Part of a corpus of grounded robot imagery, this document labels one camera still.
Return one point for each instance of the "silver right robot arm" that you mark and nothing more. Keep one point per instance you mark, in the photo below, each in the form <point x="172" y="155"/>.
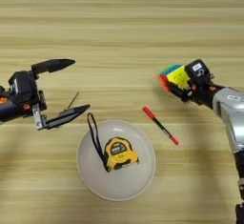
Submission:
<point x="232" y="116"/>

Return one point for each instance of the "red black pen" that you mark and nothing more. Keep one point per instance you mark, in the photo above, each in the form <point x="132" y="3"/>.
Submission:
<point x="158" y="124"/>

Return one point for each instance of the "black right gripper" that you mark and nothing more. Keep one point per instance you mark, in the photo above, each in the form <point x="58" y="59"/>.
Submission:
<point x="201" y="92"/>

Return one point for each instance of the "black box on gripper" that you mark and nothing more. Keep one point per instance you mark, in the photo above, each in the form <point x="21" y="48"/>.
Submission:
<point x="197" y="71"/>
<point x="21" y="88"/>

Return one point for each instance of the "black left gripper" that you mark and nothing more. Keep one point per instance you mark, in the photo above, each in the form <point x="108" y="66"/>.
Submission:
<point x="12" y="110"/>

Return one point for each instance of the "yellow black tape measure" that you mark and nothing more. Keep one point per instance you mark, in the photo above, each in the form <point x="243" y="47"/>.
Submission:
<point x="120" y="153"/>

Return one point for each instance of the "round white plate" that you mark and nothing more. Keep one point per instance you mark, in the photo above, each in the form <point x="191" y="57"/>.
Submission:
<point x="127" y="180"/>

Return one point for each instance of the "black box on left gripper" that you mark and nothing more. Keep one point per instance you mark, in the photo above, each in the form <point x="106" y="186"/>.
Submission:
<point x="21" y="88"/>

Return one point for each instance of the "multicoloured puzzle cube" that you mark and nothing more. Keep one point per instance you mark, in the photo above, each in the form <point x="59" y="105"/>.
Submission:
<point x="174" y="77"/>

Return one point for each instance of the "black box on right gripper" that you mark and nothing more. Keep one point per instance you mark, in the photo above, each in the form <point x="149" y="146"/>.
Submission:
<point x="197" y="71"/>

